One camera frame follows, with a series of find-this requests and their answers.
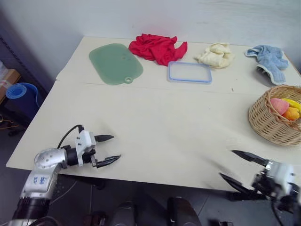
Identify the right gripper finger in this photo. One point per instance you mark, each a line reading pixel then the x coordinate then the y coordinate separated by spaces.
pixel 249 158
pixel 237 186

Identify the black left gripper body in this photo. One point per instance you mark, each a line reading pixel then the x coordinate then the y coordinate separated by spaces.
pixel 89 157

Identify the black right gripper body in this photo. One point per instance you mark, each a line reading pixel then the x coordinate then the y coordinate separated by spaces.
pixel 262 182

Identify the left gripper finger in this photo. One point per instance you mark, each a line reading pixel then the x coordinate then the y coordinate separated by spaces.
pixel 109 160
pixel 104 137

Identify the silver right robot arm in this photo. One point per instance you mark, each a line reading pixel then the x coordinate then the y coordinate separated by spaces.
pixel 290 200

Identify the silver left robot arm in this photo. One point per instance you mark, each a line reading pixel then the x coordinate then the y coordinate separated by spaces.
pixel 47 160

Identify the wicker basket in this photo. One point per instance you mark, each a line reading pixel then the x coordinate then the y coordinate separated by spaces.
pixel 265 122

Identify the grey rounded shape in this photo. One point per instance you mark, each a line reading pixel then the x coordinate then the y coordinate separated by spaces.
pixel 123 214

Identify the pink peach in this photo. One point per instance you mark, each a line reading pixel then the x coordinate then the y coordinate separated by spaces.
pixel 278 106

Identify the black rounded shape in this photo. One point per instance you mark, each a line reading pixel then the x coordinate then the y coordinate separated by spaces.
pixel 182 212

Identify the orange yellow mango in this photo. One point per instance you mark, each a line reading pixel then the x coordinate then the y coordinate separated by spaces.
pixel 291 114

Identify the yellow banana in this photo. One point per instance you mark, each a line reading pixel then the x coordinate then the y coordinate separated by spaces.
pixel 292 102

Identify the green plastic cutting board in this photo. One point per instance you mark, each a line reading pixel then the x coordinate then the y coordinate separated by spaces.
pixel 115 63

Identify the blue rolled foam mat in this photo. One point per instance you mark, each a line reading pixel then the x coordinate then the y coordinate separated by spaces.
pixel 20 94

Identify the light blue towel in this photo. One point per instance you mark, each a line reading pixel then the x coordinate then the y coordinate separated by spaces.
pixel 270 62

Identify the red crumpled cloth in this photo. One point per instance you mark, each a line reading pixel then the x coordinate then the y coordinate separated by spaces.
pixel 157 49

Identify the clear blue-rimmed container lid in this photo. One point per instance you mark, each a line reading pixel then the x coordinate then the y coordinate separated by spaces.
pixel 189 72

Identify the cream crumpled towel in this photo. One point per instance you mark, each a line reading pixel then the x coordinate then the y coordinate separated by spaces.
pixel 217 56

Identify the cardboard box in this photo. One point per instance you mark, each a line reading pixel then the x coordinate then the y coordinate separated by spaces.
pixel 8 80

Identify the dark metal rack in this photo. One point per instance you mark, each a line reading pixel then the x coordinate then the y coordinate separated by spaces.
pixel 14 58

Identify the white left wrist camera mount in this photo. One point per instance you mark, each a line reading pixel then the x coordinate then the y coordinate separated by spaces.
pixel 84 142

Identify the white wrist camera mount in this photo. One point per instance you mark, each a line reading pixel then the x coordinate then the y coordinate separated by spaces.
pixel 84 142
pixel 281 175

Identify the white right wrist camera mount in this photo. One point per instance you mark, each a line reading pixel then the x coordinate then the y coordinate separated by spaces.
pixel 281 175

